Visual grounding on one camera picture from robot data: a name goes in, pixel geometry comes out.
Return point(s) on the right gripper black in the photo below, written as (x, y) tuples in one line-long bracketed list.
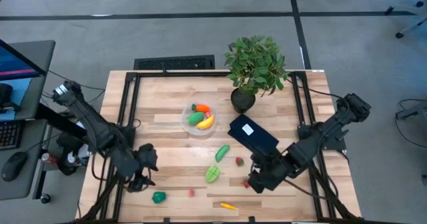
[(265, 175)]

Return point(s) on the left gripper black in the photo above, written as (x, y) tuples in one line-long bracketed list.
[(147, 157)]

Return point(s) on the green toy bell pepper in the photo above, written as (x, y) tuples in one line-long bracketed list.
[(159, 197)]

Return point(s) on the red toy strawberry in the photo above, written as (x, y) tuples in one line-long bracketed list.
[(239, 161), (245, 184)]

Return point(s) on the yellow toy chili pepper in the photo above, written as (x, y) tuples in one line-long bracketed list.
[(228, 206)]

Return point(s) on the green toy cucumber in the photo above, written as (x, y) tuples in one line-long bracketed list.
[(221, 153)]

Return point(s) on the lime green toy starfruit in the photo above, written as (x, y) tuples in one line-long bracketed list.
[(212, 174)]

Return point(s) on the yellow toy banana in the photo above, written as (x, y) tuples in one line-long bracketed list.
[(206, 122)]

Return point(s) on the green toy corn cob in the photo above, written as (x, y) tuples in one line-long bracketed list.
[(195, 118)]

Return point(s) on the orange toy carrot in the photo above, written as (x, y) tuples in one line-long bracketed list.
[(201, 108)]

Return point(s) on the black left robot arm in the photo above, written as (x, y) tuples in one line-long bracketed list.
[(96, 130)]

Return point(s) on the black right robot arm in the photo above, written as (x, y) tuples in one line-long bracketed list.
[(327, 130)]

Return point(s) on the clear plastic tupperware bowl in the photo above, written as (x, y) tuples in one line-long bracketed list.
[(199, 117)]

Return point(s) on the navy folded cloth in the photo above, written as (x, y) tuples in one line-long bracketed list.
[(257, 139)]

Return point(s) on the black plant pot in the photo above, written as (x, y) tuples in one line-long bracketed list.
[(241, 101)]

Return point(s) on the black bulky floor object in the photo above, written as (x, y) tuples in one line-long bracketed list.
[(65, 165)]

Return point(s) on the red soda can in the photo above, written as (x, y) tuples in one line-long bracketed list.
[(49, 158)]

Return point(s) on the black desk support beam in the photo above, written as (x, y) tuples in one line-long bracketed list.
[(63, 120)]

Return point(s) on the green leafy artificial plant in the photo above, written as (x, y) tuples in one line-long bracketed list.
[(255, 64)]

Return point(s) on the grey desk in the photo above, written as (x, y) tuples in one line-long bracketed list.
[(33, 144)]

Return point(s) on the black floor vent grille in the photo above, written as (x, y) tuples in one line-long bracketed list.
[(174, 63)]

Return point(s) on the black computer mouse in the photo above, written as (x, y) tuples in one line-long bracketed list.
[(13, 165)]

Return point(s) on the black keyboard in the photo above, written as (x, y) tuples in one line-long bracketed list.
[(8, 134)]

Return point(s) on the grey floor stand leg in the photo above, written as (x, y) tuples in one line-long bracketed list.
[(412, 112)]

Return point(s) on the black desk gadget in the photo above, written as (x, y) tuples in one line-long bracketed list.
[(5, 97)]

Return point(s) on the computer monitor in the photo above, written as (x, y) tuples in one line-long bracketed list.
[(13, 64)]

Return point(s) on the office chair base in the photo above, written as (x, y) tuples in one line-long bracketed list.
[(413, 26)]

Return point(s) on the black aluminium table frame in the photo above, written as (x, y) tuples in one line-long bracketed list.
[(183, 74)]

